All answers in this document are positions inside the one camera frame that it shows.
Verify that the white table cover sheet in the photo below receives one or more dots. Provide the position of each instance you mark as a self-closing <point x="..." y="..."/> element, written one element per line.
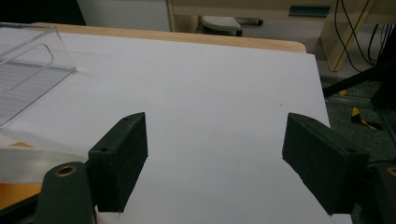
<point x="202" y="93"/>

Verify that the black metal stand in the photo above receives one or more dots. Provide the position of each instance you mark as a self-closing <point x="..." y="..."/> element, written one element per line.
<point x="351" y="81"/>

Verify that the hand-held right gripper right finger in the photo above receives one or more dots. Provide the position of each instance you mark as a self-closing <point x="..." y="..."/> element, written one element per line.
<point x="323" y="161"/>

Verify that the wooden table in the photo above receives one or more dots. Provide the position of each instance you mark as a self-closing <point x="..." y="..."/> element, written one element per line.
<point x="186" y="37"/>

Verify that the clear plastic container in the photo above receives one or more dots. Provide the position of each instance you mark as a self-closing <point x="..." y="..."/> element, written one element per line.
<point x="31" y="77"/>

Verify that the aluminium floor rail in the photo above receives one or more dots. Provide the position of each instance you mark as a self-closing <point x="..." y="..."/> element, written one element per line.
<point x="348" y="101"/>

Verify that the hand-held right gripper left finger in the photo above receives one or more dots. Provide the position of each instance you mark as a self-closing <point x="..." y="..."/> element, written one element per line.
<point x="120" y="161"/>

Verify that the dark curtain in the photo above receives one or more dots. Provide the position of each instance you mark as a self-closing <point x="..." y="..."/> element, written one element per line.
<point x="37" y="11"/>

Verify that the yellow black floor tape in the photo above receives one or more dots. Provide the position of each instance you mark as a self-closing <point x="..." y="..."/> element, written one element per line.
<point x="355" y="112"/>

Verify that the light wooden desk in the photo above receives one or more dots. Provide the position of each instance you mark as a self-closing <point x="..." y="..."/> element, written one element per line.
<point x="249" y="7"/>

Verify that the white cabinet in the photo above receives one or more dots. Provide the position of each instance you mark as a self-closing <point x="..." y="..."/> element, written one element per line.
<point x="124" y="14"/>

